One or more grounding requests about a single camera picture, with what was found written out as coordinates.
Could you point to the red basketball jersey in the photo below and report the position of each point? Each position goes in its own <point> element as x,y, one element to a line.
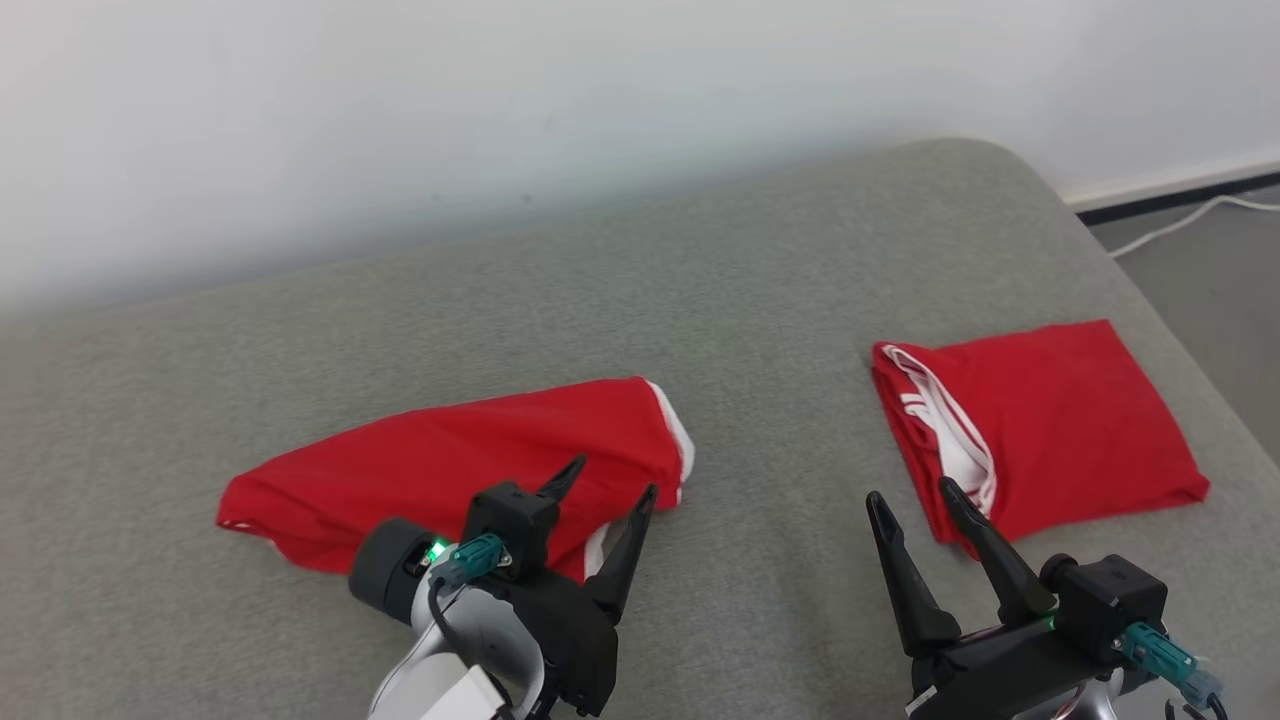
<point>1080,420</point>

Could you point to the grey fabric sofa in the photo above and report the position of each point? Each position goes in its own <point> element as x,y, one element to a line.
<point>600,300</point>

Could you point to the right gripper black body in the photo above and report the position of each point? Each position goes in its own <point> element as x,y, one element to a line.
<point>1000,670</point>

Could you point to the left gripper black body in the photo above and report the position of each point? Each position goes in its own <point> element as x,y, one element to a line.
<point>575,640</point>

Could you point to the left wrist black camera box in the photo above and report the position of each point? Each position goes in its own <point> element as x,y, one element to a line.
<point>510,520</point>

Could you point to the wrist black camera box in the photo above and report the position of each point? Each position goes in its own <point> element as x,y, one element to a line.
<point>510,520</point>
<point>1110,600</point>

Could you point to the white skirting board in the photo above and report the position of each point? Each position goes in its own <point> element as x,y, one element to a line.
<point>1170,185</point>

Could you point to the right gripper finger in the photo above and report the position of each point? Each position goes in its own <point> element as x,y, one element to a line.
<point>915,590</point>
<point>1005,570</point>

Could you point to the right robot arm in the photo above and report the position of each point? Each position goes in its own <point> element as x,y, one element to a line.
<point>1100,705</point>

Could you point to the red basketball shorts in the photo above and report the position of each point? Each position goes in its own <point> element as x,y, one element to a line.
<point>450,460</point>

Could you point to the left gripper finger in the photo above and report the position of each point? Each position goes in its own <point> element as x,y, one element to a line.
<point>565,482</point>
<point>625,560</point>

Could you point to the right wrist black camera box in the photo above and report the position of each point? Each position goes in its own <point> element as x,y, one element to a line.
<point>1110,600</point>

